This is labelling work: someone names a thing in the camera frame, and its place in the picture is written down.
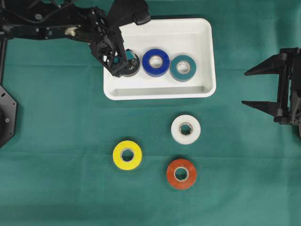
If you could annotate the white plastic case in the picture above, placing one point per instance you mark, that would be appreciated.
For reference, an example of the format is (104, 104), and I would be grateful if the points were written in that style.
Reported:
(186, 36)

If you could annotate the blue tape roll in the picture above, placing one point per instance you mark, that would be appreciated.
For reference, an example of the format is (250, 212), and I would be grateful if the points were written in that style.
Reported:
(155, 62)

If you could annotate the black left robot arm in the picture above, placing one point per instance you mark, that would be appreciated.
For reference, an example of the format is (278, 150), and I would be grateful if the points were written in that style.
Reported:
(46, 20)

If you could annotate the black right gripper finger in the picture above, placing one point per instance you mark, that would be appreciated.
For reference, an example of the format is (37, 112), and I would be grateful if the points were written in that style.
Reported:
(274, 109)
(263, 67)

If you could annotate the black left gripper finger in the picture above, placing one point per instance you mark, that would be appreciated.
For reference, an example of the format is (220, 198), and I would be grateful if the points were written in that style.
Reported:
(130, 58)
(115, 65)

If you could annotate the black tape roll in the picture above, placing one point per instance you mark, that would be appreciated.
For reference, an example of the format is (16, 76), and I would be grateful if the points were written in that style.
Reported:
(131, 71)

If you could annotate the green tape roll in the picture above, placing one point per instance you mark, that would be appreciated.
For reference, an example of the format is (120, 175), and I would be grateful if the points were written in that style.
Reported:
(183, 68)

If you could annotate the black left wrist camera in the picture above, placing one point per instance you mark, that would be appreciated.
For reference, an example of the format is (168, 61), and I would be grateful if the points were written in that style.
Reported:
(123, 12)

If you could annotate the red tape roll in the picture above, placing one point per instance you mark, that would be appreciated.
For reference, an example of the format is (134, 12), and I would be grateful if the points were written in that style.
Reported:
(181, 174)

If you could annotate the green table cloth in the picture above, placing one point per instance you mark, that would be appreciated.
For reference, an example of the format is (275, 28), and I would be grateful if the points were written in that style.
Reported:
(58, 169)

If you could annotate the yellow tape roll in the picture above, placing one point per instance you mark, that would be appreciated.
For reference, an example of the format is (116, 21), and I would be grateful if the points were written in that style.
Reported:
(127, 155)

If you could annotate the white tape roll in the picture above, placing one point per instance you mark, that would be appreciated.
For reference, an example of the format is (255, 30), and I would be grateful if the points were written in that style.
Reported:
(185, 129)

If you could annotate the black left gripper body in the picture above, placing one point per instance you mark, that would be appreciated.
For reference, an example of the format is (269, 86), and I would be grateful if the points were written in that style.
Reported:
(103, 40)

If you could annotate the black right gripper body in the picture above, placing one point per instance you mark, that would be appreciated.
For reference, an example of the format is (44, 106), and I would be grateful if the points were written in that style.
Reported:
(288, 107)

